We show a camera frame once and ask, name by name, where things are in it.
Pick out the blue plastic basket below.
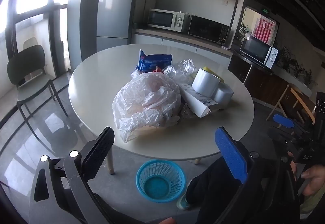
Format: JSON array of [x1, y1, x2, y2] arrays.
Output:
[[135, 159, 186, 201]]

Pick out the person's right leg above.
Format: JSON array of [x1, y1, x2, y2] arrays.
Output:
[[185, 157, 254, 224]]

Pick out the wooden folding chair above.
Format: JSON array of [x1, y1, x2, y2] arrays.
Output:
[[266, 84, 316, 128]]

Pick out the clear crinkled plastic wrap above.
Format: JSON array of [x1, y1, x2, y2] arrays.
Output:
[[162, 59, 200, 85]]

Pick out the white tape roll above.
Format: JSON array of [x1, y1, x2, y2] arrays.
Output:
[[192, 68, 221, 95]]

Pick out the dark green chair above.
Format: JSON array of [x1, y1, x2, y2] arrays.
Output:
[[7, 45, 69, 139]]

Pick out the white cardboard box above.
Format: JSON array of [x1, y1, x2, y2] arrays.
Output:
[[178, 83, 219, 118]]

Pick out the round white table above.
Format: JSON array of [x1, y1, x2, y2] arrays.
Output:
[[68, 44, 255, 176]]

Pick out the silver refrigerator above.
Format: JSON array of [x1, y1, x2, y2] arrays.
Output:
[[96, 0, 139, 53]]

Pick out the white plastic bag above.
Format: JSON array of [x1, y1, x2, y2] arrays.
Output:
[[112, 72, 182, 144]]

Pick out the dark wooden cabinet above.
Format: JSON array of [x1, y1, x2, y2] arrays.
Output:
[[228, 52, 314, 113]]

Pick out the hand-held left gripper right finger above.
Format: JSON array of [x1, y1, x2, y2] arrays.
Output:
[[214, 127, 301, 224]]

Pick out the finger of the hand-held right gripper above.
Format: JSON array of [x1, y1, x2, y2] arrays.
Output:
[[273, 113, 315, 135], [267, 127, 313, 153]]

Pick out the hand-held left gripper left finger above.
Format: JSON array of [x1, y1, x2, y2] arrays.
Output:
[[28, 127, 120, 224]]

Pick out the person's right shoe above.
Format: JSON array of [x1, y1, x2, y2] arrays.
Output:
[[176, 194, 192, 210]]

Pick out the white microwave with black door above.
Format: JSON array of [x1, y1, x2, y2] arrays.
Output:
[[240, 35, 279, 69]]

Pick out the red checkered cloth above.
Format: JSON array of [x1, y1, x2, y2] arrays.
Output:
[[254, 17, 276, 44]]

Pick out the person's right hand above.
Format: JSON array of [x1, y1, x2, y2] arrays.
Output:
[[291, 160, 325, 196]]

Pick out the blue snack packet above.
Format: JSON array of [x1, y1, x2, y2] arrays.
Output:
[[131, 49, 173, 77]]

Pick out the white counter cabinet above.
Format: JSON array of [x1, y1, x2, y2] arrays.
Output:
[[133, 28, 233, 67]]

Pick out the green plants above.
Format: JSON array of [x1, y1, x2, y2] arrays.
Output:
[[275, 46, 315, 87]]

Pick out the metal stand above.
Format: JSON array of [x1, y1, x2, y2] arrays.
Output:
[[236, 51, 275, 85]]

